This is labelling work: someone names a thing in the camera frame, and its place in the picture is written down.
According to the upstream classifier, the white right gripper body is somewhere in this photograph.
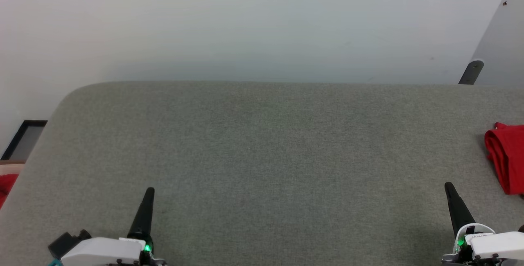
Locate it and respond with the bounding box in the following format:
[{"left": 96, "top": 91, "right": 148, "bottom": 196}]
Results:
[{"left": 441, "top": 223, "right": 524, "bottom": 266}]

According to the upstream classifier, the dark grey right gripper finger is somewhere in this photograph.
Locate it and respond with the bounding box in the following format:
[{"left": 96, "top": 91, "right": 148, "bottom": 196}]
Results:
[{"left": 444, "top": 182, "right": 477, "bottom": 238}]

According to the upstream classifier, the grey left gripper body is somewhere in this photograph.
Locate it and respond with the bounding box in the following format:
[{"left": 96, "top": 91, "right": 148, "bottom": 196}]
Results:
[{"left": 61, "top": 237, "right": 167, "bottom": 266}]

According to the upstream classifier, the grey panel with screws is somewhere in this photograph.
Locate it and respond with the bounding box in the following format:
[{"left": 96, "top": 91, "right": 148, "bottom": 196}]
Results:
[{"left": 471, "top": 0, "right": 524, "bottom": 86}]

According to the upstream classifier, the red cloth item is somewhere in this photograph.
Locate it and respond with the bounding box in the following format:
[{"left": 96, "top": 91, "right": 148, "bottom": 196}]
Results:
[{"left": 0, "top": 174, "right": 19, "bottom": 210}]

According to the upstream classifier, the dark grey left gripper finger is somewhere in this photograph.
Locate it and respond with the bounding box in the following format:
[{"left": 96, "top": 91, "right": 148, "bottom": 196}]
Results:
[{"left": 127, "top": 187, "right": 156, "bottom": 244}]

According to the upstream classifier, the black rectangular frame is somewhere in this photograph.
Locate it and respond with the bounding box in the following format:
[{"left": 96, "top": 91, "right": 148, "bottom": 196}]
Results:
[{"left": 0, "top": 120, "right": 48, "bottom": 161}]

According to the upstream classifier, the red and white garment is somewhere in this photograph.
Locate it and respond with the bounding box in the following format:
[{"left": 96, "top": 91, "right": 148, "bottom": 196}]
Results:
[{"left": 484, "top": 122, "right": 524, "bottom": 196}]

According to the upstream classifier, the beige board edge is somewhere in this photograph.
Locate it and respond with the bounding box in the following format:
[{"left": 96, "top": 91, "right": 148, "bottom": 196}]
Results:
[{"left": 0, "top": 160, "right": 26, "bottom": 176}]

